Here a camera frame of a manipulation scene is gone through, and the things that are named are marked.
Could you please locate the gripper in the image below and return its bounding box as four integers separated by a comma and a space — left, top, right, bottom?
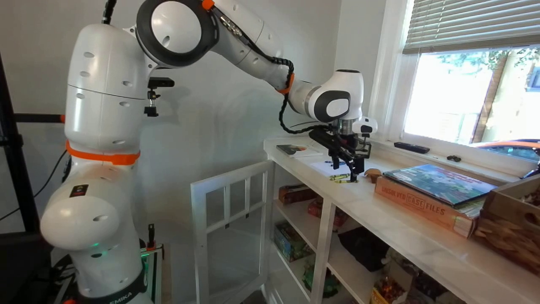
331, 133, 372, 182

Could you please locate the white colouring book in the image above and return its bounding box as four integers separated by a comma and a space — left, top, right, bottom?
310, 159, 377, 178

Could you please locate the small dark book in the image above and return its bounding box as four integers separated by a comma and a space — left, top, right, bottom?
276, 144, 324, 158

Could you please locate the red box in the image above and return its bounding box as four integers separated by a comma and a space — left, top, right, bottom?
307, 198, 349, 227

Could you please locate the brown box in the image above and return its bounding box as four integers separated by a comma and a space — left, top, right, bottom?
278, 183, 318, 206

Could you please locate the black remote control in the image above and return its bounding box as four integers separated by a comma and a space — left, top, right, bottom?
394, 142, 431, 155

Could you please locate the black bag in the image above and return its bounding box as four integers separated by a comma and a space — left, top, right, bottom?
337, 227, 391, 272

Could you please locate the orange game box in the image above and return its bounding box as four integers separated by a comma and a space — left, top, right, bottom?
374, 175, 486, 239

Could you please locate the blue-green puzzle box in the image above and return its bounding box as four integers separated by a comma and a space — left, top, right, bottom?
383, 163, 499, 208

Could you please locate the blue game box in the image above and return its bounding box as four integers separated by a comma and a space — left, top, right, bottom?
273, 221, 313, 263

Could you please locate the green toy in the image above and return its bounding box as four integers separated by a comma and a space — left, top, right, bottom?
302, 263, 341, 299

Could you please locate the window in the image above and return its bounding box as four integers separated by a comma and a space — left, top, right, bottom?
371, 0, 540, 178

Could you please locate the yellow box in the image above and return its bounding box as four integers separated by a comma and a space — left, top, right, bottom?
370, 275, 408, 304

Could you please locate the white cabinet door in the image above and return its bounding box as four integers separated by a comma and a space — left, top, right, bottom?
190, 160, 275, 304

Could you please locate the wooden crate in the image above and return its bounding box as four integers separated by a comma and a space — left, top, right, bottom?
472, 174, 540, 276

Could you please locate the window blind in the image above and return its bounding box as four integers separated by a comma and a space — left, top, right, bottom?
402, 0, 540, 55

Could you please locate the black stand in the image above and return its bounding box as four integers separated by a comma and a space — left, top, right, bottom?
0, 51, 66, 233

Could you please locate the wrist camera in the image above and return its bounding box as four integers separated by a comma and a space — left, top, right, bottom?
309, 128, 338, 149

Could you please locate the camera on mount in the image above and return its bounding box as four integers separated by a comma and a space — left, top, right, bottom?
143, 77, 175, 118

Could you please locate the black cable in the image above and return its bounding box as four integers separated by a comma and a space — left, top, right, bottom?
0, 149, 69, 223

